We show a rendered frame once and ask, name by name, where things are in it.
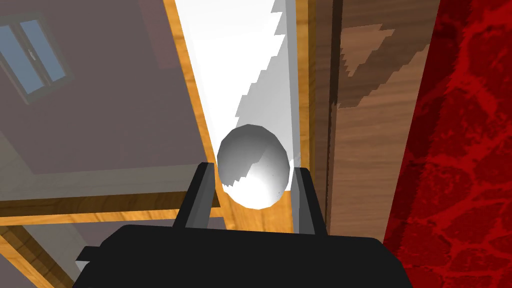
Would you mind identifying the white round door knob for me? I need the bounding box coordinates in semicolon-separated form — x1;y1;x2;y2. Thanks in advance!
216;123;291;211

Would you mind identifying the dark framed window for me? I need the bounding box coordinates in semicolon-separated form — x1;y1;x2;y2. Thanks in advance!
0;13;75;106

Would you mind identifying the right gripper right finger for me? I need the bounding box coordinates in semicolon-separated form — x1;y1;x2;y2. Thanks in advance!
290;166;329;236

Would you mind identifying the white door leaf, orange edge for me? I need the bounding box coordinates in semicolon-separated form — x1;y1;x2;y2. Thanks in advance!
163;0;317;235

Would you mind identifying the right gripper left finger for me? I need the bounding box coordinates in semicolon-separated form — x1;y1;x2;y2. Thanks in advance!
172;161;221;231

